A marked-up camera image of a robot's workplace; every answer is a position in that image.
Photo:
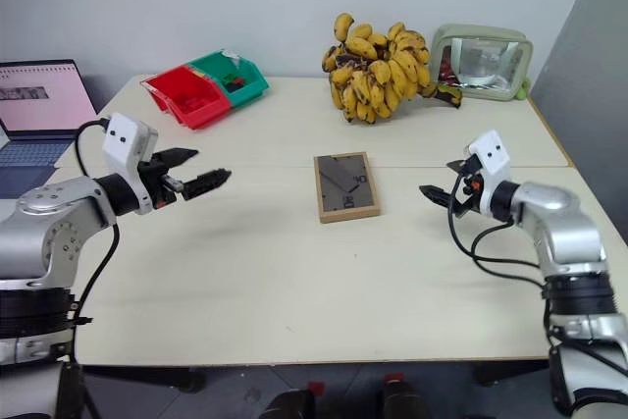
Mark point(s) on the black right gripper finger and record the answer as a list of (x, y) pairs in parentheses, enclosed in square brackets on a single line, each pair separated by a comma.
[(434, 194), (455, 166)]

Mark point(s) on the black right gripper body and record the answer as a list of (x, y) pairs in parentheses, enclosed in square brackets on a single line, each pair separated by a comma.
[(465, 200)]

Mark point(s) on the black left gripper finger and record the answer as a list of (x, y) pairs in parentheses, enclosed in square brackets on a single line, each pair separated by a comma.
[(208, 182), (177, 156)]

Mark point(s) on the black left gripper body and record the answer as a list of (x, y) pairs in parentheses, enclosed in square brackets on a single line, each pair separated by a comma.
[(156, 182)]

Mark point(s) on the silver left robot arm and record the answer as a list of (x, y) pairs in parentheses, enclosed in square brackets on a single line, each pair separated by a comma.
[(44, 232)]

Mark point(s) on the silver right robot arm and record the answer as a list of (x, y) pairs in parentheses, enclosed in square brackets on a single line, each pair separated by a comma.
[(564, 227)]

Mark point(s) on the open laptop computer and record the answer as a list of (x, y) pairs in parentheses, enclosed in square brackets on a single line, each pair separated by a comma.
[(39, 105)]

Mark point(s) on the red plastic storage bin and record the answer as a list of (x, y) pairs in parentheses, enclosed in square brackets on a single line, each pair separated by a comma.
[(196, 95)]

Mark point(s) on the single dark spotted banana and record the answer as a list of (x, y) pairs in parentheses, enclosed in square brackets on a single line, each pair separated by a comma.
[(450, 94)]

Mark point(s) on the wooden framed square clock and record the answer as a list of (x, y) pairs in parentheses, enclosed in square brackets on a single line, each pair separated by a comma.
[(346, 183)]

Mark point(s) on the black parts in bin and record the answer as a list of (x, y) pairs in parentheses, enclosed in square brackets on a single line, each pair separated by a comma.
[(234, 81)]

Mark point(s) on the green plastic storage bin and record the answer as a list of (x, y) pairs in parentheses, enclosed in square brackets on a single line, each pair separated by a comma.
[(247, 88)]

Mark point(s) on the small green ball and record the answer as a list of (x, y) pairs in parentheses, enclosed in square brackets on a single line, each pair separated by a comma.
[(524, 89)]

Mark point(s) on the green clear plastic pouch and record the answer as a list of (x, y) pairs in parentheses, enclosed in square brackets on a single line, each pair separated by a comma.
[(483, 63)]

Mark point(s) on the bunch of yellow bananas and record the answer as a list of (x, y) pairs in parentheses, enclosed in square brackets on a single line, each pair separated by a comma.
[(378, 75)]

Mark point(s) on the grey partition panel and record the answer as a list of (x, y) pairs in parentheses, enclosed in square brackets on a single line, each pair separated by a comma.
[(589, 70)]

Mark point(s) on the black tripod stand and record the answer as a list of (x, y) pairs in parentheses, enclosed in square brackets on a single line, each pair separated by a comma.
[(73, 389)]

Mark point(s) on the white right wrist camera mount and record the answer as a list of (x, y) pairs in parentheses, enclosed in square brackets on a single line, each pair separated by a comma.
[(493, 149)]

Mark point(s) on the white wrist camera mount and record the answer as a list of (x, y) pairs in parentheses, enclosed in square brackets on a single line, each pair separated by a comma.
[(125, 139), (493, 149)]

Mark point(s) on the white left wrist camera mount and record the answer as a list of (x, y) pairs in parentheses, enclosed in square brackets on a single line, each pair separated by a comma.
[(125, 139)]

